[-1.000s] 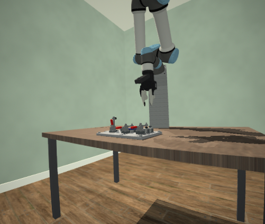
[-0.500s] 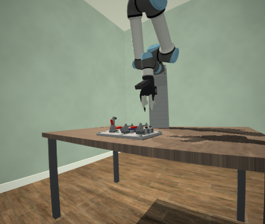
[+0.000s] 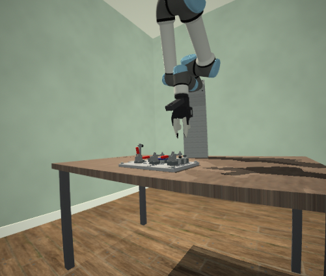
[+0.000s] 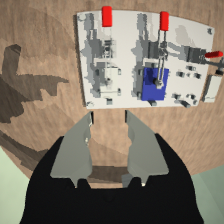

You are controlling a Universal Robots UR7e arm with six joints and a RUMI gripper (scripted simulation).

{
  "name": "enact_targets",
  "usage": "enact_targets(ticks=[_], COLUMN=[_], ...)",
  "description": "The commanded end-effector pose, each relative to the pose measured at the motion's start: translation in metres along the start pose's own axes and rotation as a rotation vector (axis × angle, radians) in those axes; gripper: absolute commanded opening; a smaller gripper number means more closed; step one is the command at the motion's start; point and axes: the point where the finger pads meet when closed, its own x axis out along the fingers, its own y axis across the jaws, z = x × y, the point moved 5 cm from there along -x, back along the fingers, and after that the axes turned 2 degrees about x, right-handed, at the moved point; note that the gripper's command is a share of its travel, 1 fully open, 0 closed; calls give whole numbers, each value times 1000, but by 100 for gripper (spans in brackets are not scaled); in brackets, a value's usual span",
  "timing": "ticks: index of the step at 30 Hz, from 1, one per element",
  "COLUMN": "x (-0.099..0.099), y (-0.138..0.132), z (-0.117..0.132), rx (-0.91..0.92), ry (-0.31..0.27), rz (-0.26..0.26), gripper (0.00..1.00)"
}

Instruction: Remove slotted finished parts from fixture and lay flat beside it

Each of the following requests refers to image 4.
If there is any blue flat plate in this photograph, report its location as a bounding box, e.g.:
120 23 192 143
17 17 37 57
140 67 169 101

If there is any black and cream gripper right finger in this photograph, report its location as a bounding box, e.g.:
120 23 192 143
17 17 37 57
125 109 204 224

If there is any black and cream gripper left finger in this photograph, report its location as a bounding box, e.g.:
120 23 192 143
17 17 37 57
19 111 94 224

